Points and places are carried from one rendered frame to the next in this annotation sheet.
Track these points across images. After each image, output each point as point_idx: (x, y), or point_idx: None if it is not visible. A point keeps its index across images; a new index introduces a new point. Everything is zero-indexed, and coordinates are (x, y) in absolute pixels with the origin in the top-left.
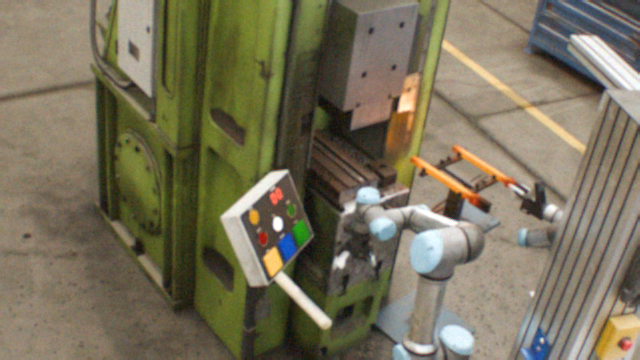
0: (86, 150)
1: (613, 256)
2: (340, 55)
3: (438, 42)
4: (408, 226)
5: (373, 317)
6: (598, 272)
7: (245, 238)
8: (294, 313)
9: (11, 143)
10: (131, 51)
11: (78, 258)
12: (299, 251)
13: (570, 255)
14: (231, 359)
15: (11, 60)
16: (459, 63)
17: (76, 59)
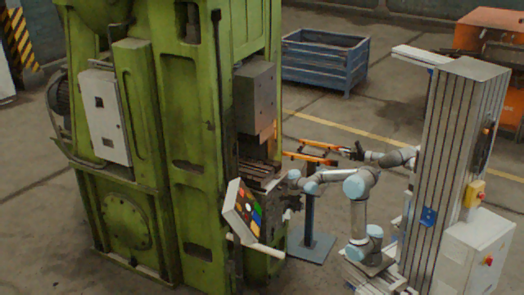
0: (64, 220)
1: (467, 150)
2: (246, 105)
3: (279, 84)
4: (322, 182)
5: (286, 248)
6: (458, 161)
7: (239, 220)
8: (245, 261)
9: (10, 233)
10: (106, 143)
11: (97, 283)
12: None
13: (434, 160)
14: None
15: None
16: None
17: (23, 170)
